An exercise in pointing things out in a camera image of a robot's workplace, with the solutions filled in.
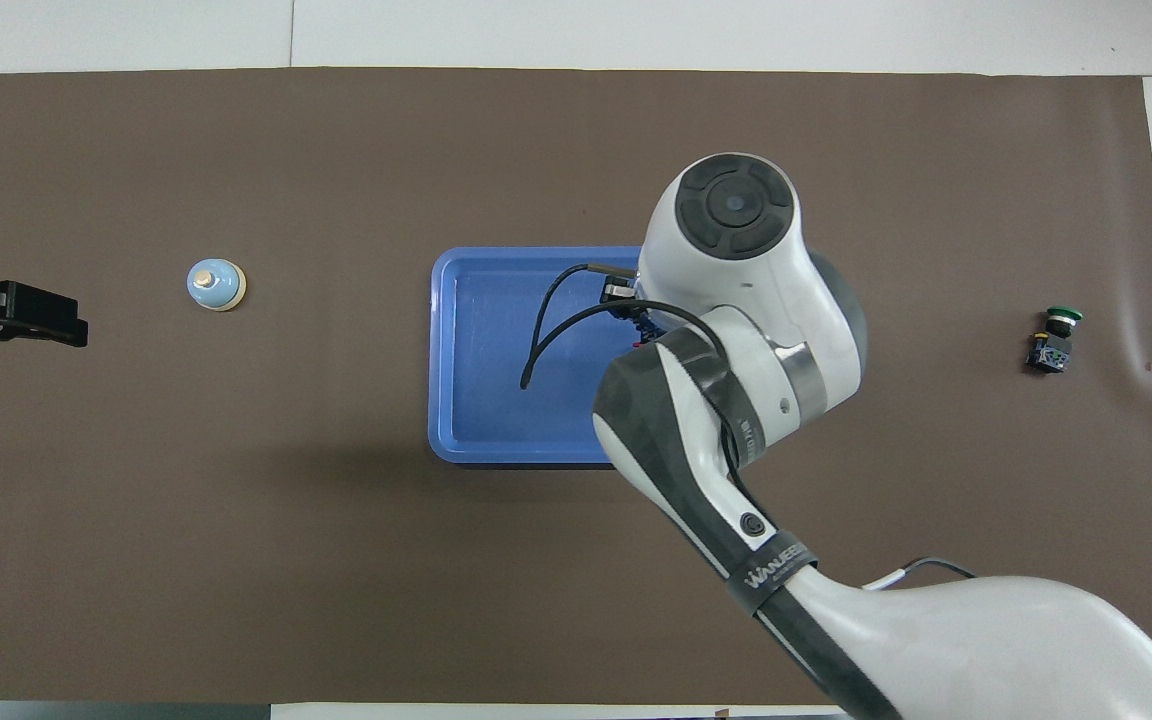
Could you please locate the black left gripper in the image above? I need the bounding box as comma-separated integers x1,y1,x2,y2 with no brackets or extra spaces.
0,281,90,356

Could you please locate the green push button switch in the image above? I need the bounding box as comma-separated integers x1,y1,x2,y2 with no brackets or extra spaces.
1026,306,1084,376

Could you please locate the blue plastic tray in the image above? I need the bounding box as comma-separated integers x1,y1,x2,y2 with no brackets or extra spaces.
427,246,649,469

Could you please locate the light blue call bell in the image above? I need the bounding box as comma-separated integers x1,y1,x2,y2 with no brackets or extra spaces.
186,259,247,314

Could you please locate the brown table mat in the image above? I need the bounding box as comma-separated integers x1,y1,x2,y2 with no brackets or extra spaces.
0,67,1152,706

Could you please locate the thin black white-tipped cable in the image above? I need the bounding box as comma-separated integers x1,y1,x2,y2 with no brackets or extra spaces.
861,556,977,592

